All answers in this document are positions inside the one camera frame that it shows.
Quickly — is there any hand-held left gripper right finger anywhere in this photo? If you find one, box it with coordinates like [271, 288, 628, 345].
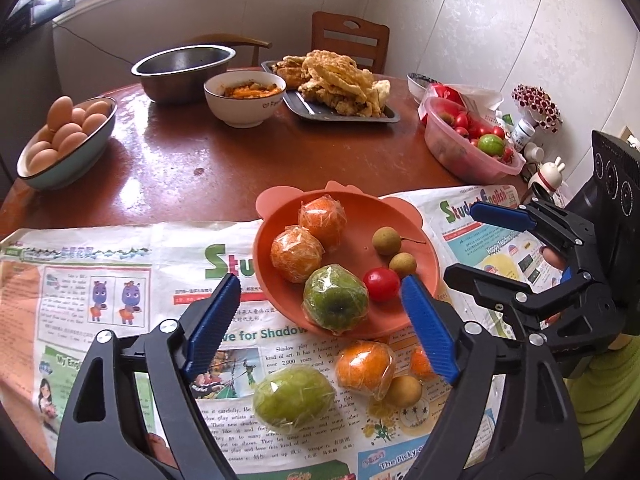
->
[400, 275, 586, 480]

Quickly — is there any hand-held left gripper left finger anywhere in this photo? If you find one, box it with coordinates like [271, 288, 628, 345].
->
[54, 272, 242, 480]

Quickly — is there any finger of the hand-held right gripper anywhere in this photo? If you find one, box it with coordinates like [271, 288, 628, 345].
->
[471, 200, 596, 271]
[444, 262, 607, 343]

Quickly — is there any orange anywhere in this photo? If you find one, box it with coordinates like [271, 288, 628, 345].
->
[298, 195, 348, 251]
[334, 340, 396, 401]
[270, 226, 324, 283]
[409, 345, 441, 381]

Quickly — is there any red cherry tomato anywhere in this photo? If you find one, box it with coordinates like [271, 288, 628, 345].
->
[363, 267, 401, 302]

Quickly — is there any brown longan with stem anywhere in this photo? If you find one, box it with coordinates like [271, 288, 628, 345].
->
[372, 226, 427, 256]

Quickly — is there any green apple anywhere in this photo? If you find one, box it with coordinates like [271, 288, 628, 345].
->
[302, 264, 371, 335]
[251, 365, 337, 435]

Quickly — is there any orange plastic plate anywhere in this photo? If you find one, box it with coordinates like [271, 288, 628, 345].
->
[254, 180, 443, 341]

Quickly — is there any person's right hand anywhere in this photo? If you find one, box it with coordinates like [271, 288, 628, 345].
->
[540, 246, 568, 328]

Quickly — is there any small colourful newspaper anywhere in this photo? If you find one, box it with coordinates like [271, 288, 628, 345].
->
[415, 185, 576, 323]

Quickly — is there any white rabbit figurine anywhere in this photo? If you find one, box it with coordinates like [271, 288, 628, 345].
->
[527, 156, 567, 203]

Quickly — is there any green round fruit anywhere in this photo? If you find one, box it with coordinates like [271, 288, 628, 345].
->
[477, 133, 506, 157]

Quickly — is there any white pill bottle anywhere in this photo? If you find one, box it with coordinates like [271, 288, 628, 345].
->
[511, 117, 537, 150]

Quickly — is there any pink plastic container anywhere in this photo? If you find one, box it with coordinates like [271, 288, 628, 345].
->
[424, 96, 527, 183]

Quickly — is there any pile of red tomatoes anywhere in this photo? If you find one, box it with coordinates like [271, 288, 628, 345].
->
[440, 107, 516, 163]

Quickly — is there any large colourful newspaper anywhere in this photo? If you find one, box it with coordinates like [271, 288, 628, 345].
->
[0, 220, 501, 480]

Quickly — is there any white and red plastic bag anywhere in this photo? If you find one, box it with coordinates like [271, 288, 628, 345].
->
[419, 82, 505, 126]

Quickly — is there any small patterned bowl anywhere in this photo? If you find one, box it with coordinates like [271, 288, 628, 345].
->
[406, 72, 441, 106]

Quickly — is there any oval enamel dish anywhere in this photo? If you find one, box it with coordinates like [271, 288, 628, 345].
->
[16, 96, 118, 191]

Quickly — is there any white ceramic bowl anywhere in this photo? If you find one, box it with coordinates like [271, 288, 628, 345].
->
[203, 71, 287, 128]

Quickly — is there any dark metal tray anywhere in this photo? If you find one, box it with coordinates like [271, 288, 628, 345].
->
[261, 59, 402, 123]

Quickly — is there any pile of brown eggs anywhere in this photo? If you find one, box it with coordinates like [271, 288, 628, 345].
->
[25, 96, 111, 173]

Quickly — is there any wooden chair with cutout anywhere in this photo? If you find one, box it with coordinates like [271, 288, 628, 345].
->
[311, 11, 391, 75]

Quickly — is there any stainless steel basin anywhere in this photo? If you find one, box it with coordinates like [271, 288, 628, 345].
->
[131, 44, 237, 106]

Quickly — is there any curved wooden chair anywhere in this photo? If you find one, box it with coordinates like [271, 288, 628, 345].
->
[190, 34, 273, 68]

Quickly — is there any grey cabinet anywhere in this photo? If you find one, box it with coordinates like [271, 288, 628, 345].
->
[0, 25, 56, 186]

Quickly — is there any black appliance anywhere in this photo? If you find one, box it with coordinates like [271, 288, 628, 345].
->
[0, 0, 76, 50]

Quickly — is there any black cable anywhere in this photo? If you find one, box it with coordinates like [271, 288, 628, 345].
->
[62, 22, 146, 80]

